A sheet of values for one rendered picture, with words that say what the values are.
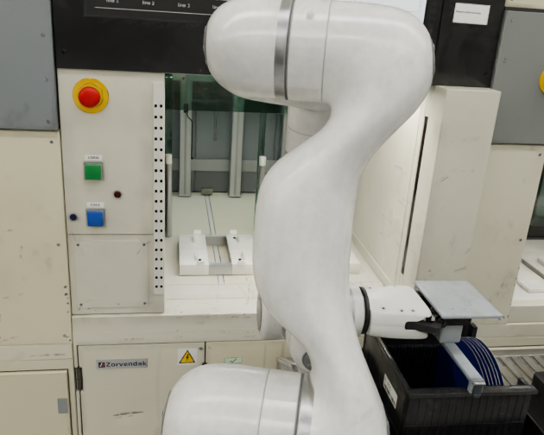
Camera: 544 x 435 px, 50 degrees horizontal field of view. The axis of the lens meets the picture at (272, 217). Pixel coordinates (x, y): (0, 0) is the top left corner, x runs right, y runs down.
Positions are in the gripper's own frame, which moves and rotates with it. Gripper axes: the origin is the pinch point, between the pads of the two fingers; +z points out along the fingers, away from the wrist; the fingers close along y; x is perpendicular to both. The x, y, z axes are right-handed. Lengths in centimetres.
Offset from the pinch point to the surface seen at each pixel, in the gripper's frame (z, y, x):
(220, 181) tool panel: -29, -129, -18
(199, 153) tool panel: -37, -129, -7
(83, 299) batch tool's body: -64, -39, -18
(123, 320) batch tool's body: -56, -38, -23
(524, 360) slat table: 40, -33, -33
